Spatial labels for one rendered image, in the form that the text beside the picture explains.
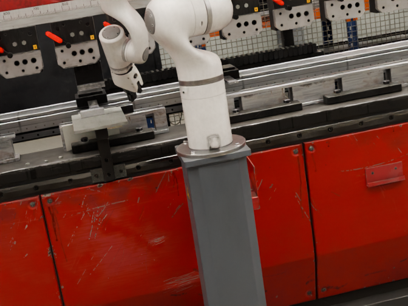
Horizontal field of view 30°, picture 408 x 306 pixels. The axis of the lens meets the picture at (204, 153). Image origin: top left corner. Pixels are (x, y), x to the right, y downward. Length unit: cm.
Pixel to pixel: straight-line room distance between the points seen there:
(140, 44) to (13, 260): 91
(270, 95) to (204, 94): 94
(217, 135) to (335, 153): 96
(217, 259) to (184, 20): 65
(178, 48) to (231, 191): 40
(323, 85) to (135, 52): 82
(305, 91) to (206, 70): 102
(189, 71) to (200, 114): 11
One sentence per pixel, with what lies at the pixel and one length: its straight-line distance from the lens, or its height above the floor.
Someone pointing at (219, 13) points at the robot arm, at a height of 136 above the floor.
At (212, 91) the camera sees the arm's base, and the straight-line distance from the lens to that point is 197.
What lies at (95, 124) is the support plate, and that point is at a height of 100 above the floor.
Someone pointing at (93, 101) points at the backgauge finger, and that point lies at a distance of 295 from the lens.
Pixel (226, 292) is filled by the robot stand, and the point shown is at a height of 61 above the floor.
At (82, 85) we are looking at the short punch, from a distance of 279.
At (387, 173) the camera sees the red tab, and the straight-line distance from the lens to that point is 299.
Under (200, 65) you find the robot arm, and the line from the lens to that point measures 196.
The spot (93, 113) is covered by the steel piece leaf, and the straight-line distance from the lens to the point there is 271.
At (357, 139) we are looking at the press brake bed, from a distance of 291.
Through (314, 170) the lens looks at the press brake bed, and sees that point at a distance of 288.
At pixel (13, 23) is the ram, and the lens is 273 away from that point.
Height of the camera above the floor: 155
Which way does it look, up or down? 16 degrees down
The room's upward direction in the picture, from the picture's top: 9 degrees counter-clockwise
